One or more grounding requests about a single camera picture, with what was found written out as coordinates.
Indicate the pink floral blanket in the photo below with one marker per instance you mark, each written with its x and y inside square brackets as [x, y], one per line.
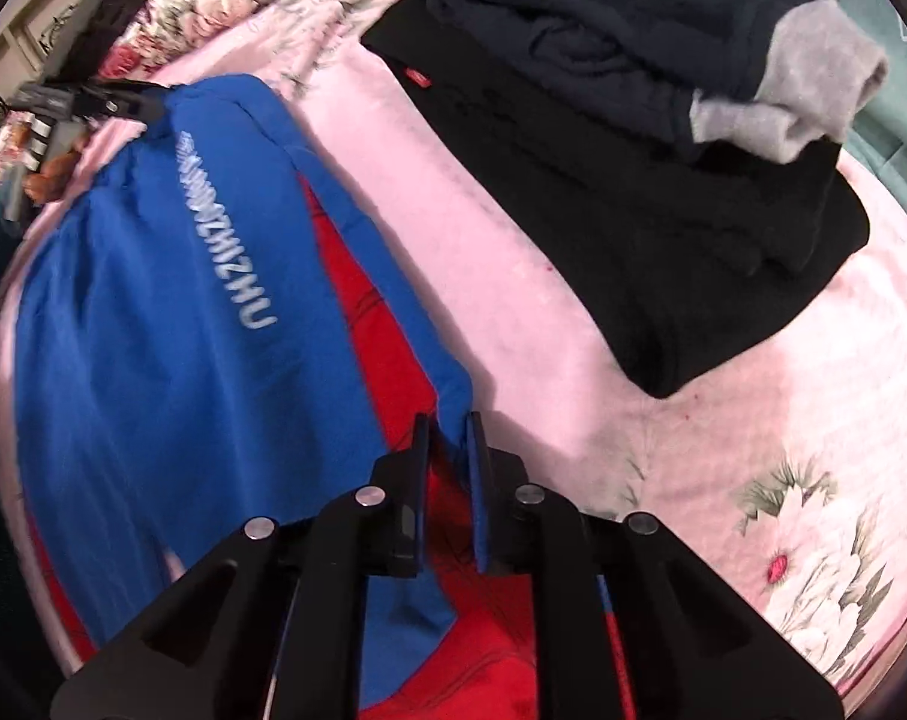
[513, 187]

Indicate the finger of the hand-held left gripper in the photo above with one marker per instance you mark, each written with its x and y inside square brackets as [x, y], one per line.
[120, 101]

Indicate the white cabinet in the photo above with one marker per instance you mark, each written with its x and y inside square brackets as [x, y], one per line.
[26, 37]

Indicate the person's left hand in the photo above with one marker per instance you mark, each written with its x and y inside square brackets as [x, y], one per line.
[54, 171]

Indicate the navy garment with grey lining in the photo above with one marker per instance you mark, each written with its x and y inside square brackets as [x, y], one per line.
[611, 22]

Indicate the teal sheet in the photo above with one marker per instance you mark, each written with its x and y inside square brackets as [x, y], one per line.
[905, 90]

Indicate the black garment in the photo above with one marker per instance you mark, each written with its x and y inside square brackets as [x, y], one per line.
[648, 240]

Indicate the dark cloth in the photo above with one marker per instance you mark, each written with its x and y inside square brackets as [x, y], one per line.
[114, 24]

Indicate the blue and red pants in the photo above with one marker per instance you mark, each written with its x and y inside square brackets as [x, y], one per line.
[161, 330]

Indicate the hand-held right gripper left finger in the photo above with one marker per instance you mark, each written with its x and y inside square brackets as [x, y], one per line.
[414, 481]

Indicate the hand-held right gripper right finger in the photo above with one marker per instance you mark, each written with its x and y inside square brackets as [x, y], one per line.
[477, 496]

